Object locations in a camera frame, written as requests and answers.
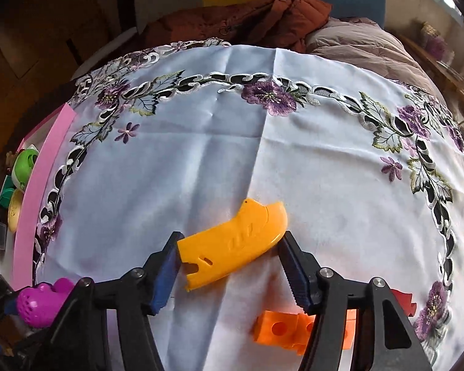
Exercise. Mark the green and white plug device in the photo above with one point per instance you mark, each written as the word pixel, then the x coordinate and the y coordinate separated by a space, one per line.
pixel 25 162

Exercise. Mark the yellow oval plastic case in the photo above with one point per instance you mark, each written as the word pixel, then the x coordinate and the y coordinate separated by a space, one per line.
pixel 14 212

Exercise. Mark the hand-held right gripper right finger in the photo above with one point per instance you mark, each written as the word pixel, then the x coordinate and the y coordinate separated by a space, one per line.
pixel 294 274

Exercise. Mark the orange plastic cutter case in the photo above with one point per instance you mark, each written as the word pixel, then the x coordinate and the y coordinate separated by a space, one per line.
pixel 232 247

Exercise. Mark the purple perforated plastic holder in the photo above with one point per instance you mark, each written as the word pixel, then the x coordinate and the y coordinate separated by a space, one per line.
pixel 38 301

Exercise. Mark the wooden wardrobe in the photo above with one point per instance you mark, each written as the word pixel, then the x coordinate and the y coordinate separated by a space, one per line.
pixel 31 46

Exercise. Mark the white pillow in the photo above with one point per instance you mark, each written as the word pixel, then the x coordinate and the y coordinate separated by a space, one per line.
pixel 112 46

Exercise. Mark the rust brown quilted jacket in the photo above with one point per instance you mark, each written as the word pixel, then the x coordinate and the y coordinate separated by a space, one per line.
pixel 236 19

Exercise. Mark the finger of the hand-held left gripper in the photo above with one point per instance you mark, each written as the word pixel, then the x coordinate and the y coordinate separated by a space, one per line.
pixel 0 291

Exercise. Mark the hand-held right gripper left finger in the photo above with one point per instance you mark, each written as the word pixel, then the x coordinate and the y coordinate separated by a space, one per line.
pixel 164 278

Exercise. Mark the orange dice block toy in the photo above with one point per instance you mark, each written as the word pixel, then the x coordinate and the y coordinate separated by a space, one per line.
pixel 278 328

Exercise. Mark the wooden bedside table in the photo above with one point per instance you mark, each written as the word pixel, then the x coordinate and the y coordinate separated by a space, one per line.
pixel 448 81

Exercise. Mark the pink shallow cardboard box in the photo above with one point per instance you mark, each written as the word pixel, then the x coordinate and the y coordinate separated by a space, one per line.
pixel 42 185

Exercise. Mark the purple gift box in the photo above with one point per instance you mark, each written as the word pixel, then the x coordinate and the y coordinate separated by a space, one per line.
pixel 435 44

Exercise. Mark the beige padded jacket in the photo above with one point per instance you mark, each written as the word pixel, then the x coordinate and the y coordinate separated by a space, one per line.
pixel 371 50

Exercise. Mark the green cylindrical container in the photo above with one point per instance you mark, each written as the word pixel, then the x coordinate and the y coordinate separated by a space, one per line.
pixel 6 197

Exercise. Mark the white floral embroidered tablecloth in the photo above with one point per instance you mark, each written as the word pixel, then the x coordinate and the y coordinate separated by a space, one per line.
pixel 216 143

